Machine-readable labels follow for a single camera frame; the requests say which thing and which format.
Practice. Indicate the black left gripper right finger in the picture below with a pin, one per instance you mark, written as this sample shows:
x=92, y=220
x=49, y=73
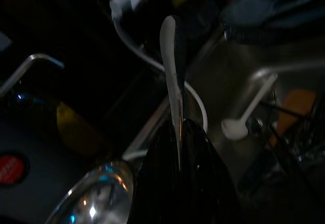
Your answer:
x=203, y=173

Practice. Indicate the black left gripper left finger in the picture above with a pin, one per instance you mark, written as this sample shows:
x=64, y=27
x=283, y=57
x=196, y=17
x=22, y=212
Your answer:
x=157, y=173

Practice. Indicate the white patterned plate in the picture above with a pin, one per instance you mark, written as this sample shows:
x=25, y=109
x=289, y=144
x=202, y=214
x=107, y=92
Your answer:
x=167, y=43

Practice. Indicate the white plastic spoon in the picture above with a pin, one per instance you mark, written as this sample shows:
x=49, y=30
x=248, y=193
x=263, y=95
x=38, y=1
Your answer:
x=233, y=130

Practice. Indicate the steel bowl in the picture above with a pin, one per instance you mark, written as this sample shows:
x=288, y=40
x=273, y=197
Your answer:
x=101, y=196

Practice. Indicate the stainless steel sink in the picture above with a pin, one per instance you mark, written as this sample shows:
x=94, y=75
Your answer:
x=223, y=81

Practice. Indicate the brown flat utensil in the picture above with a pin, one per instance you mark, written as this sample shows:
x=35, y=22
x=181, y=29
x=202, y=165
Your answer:
x=292, y=112

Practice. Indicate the grey water filter canister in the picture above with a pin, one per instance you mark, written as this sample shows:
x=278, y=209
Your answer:
x=40, y=178

